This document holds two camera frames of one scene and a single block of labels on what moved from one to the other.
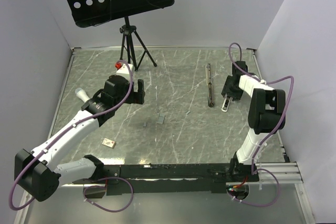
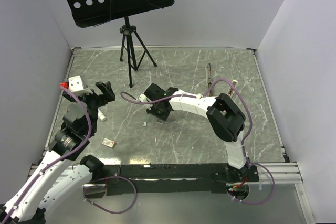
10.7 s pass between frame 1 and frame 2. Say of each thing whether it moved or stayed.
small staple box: stayed
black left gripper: moved
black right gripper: moved
